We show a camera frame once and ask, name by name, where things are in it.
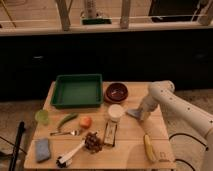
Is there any grey towel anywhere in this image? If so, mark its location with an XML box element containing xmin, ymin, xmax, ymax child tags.
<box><xmin>126</xmin><ymin>109</ymin><xmax>140</xmax><ymax>118</ymax></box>

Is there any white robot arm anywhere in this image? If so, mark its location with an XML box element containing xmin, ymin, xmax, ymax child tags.
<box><xmin>139</xmin><ymin>81</ymin><xmax>213</xmax><ymax>171</ymax></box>

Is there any green plastic tray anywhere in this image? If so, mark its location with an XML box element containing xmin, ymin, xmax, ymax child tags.
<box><xmin>50</xmin><ymin>74</ymin><xmax>103</xmax><ymax>109</ymax></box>

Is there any yellow banana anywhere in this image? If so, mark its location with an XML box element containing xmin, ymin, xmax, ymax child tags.
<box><xmin>144</xmin><ymin>134</ymin><xmax>157</xmax><ymax>163</ymax></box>

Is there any white round container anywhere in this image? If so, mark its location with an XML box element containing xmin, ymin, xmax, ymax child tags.
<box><xmin>108</xmin><ymin>104</ymin><xmax>124</xmax><ymax>122</ymax></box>

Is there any dark red bowl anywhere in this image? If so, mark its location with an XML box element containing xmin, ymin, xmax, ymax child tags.
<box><xmin>104</xmin><ymin>83</ymin><xmax>128</xmax><ymax>103</ymax></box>

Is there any small brown box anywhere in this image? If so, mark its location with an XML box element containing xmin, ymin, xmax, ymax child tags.
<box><xmin>104</xmin><ymin>121</ymin><xmax>117</xmax><ymax>146</ymax></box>

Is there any wooden table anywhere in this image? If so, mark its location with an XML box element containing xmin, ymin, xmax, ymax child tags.
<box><xmin>23</xmin><ymin>81</ymin><xmax>178</xmax><ymax>171</ymax></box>

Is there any brown pine cone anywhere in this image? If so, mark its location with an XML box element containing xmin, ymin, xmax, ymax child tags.
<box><xmin>85</xmin><ymin>132</ymin><xmax>103</xmax><ymax>153</ymax></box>

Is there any orange fruit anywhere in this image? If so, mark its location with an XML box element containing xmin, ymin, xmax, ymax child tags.
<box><xmin>79</xmin><ymin>116</ymin><xmax>92</xmax><ymax>129</ymax></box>

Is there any metal fork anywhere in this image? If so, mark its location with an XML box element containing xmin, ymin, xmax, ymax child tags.
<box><xmin>50</xmin><ymin>129</ymin><xmax>82</xmax><ymax>136</ymax></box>

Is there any green lime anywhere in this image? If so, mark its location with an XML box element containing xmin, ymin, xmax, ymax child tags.
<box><xmin>35</xmin><ymin>110</ymin><xmax>49</xmax><ymax>125</ymax></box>

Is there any blue sponge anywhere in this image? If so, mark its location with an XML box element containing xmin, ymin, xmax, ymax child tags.
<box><xmin>35</xmin><ymin>138</ymin><xmax>51</xmax><ymax>163</ymax></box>

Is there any green base stand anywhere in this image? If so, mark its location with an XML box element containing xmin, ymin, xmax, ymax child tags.
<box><xmin>82</xmin><ymin>18</ymin><xmax>112</xmax><ymax>25</ymax></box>

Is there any black pole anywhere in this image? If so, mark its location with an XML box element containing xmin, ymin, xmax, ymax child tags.
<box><xmin>8</xmin><ymin>121</ymin><xmax>25</xmax><ymax>171</ymax></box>

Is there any black cable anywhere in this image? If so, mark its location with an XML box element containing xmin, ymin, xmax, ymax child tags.
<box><xmin>168</xmin><ymin>132</ymin><xmax>213</xmax><ymax>171</ymax></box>

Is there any white handled brush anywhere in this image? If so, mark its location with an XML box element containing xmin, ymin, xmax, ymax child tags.
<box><xmin>56</xmin><ymin>141</ymin><xmax>85</xmax><ymax>168</ymax></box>

